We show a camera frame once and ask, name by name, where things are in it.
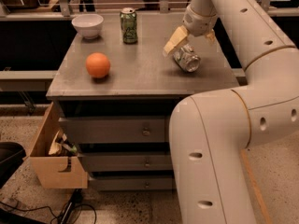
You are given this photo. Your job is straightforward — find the black floor cable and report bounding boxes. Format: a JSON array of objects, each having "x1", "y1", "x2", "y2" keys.
[{"x1": 0, "y1": 189, "x2": 98, "y2": 224}]

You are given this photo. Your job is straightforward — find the orange ball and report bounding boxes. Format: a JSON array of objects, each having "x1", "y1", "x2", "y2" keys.
[{"x1": 85, "y1": 52, "x2": 110, "y2": 78}]

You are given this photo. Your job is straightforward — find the middle grey drawer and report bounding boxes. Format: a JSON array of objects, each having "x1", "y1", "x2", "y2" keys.
[{"x1": 78, "y1": 152, "x2": 172, "y2": 173}]

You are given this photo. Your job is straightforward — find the silver 7up can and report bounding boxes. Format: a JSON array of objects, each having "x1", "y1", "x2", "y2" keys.
[{"x1": 173, "y1": 44, "x2": 201, "y2": 73}]

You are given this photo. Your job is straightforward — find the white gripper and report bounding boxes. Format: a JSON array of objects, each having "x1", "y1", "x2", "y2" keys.
[{"x1": 163, "y1": 5, "x2": 218, "y2": 56}]

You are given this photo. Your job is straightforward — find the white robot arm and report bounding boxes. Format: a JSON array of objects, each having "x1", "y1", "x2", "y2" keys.
[{"x1": 164, "y1": 0, "x2": 299, "y2": 224}]

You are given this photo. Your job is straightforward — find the green soda can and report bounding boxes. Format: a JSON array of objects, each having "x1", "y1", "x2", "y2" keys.
[{"x1": 120, "y1": 7, "x2": 137, "y2": 44}]

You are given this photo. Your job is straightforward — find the grey drawer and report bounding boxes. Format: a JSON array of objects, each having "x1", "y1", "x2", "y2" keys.
[
  {"x1": 89, "y1": 175, "x2": 176, "y2": 191},
  {"x1": 78, "y1": 152, "x2": 172, "y2": 173},
  {"x1": 59, "y1": 116, "x2": 168, "y2": 144}
]

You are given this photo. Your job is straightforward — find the white ceramic bowl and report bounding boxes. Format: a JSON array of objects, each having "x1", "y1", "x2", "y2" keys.
[{"x1": 71, "y1": 14, "x2": 104, "y2": 39}]

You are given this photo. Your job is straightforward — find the top grey drawer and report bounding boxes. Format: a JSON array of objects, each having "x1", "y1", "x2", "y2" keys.
[{"x1": 59, "y1": 116, "x2": 168, "y2": 144}]

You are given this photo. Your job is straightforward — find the wooden crate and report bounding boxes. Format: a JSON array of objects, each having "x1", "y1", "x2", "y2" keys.
[{"x1": 29, "y1": 104, "x2": 88, "y2": 189}]

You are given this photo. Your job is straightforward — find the bottom grey drawer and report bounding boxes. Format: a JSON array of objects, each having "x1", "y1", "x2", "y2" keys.
[{"x1": 89, "y1": 175, "x2": 176, "y2": 191}]

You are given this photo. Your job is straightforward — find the black chair seat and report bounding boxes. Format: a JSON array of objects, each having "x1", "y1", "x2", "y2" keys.
[{"x1": 0, "y1": 142, "x2": 26, "y2": 188}]

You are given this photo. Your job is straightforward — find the items inside wooden crate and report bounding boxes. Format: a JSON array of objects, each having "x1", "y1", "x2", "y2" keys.
[{"x1": 48, "y1": 130, "x2": 78, "y2": 157}]

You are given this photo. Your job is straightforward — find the grey drawer cabinet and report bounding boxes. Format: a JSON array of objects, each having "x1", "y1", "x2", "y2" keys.
[{"x1": 47, "y1": 12, "x2": 237, "y2": 182}]

